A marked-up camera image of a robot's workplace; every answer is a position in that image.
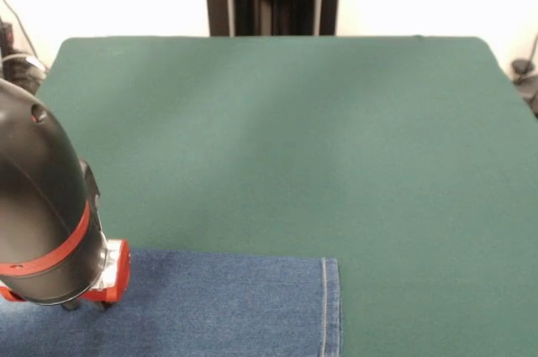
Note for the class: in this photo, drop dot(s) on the blue denim jeans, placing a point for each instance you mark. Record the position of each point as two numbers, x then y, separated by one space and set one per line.
210 302

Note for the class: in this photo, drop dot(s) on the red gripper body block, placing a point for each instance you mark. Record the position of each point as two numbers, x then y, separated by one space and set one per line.
119 269

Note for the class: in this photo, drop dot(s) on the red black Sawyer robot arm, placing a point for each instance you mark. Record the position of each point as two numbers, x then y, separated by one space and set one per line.
38 206

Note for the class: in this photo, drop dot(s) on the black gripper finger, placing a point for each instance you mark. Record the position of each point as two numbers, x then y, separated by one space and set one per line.
103 306
71 306

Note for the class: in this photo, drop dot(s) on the dark green table cloth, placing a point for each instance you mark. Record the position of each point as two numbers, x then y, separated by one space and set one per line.
294 143

